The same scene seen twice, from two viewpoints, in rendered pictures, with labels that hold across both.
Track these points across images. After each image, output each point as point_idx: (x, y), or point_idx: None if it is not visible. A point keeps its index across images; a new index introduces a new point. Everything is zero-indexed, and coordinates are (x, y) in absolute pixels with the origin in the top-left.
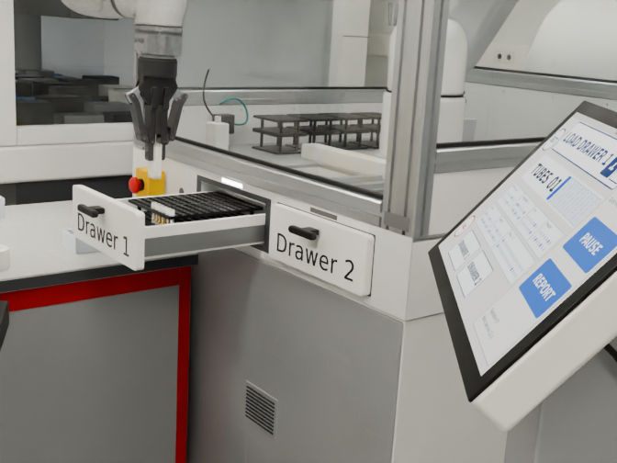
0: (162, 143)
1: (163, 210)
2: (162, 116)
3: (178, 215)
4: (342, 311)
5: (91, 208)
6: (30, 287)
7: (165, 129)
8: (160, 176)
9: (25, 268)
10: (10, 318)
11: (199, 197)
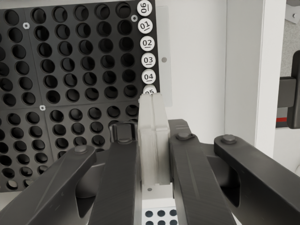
0: (135, 138)
1: (151, 37)
2: (134, 219)
3: (122, 17)
4: None
5: (294, 90)
6: (281, 122)
7: (113, 170)
8: (143, 94)
9: (283, 154)
10: (284, 115)
11: (12, 158)
